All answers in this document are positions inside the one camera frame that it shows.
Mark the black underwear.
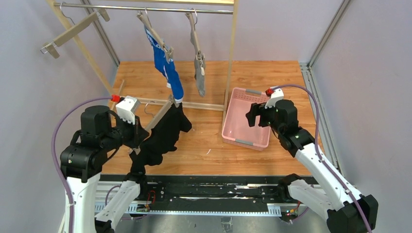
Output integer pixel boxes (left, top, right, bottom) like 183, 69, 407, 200
129, 104, 192, 174

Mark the wooden clip hanger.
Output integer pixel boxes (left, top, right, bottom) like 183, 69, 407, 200
128, 95, 183, 156
40, 2, 110, 59

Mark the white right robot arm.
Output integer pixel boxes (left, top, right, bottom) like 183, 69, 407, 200
245, 100, 378, 233

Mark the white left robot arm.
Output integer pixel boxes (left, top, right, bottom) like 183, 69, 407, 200
60, 105, 149, 233

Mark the blue underwear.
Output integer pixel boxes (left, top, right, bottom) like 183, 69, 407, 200
144, 27, 184, 103

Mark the grey underwear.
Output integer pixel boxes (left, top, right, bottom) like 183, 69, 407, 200
189, 24, 206, 98

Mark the wooden hanger with grey underwear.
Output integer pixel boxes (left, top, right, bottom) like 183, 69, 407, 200
185, 10, 205, 76

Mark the wooden hanger with blue underwear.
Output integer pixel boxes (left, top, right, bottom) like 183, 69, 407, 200
137, 11, 173, 63

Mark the empty wooden clip hanger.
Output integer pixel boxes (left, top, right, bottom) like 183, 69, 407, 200
40, 2, 110, 59

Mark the pink plastic laundry basket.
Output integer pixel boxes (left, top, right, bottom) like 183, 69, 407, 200
222, 87, 271, 151

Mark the metal hanging rod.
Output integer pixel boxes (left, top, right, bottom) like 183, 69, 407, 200
52, 2, 234, 15

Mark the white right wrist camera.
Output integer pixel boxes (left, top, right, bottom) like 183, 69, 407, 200
265, 86, 284, 109

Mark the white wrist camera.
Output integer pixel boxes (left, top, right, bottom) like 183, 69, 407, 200
115, 96, 141, 125
265, 86, 284, 109

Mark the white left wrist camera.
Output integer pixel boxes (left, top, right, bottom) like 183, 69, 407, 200
115, 96, 141, 125

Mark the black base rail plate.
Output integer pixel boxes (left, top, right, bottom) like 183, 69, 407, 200
117, 175, 300, 213

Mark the wooden clothes rack frame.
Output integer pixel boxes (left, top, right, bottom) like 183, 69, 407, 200
47, 0, 239, 113

